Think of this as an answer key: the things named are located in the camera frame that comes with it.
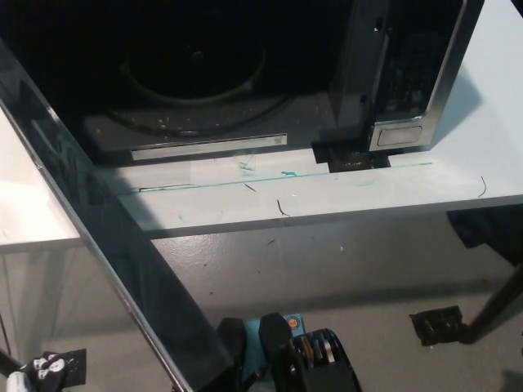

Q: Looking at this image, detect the dark glass microwave door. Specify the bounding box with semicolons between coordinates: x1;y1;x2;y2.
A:
0;36;236;392

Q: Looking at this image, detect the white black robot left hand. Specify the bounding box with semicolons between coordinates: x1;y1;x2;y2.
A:
10;350;66;392

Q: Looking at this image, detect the black tape floor patch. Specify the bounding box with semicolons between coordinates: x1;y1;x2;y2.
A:
60;348;89;387
409;305;467;349

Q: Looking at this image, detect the silver microwave door release button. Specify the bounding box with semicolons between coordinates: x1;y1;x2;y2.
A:
377;125;424;148

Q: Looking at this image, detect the glass microwave turntable plate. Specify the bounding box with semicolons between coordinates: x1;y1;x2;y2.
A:
106;24;296;136

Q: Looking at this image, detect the black teal robot torso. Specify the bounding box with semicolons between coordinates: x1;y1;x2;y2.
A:
215;311;363;392

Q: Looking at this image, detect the black stainless microwave oven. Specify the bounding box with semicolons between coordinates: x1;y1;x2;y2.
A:
0;0;486;172

